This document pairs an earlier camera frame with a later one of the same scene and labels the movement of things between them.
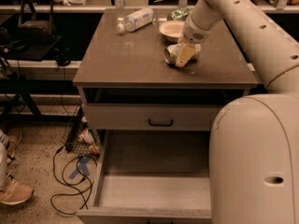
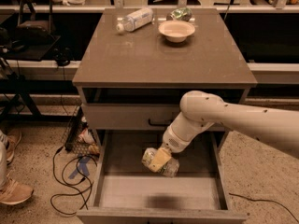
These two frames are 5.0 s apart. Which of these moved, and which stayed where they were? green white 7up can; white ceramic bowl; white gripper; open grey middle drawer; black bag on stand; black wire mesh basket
Moved: white gripper; green white 7up can
Stayed: white ceramic bowl; black bag on stand; open grey middle drawer; black wire mesh basket
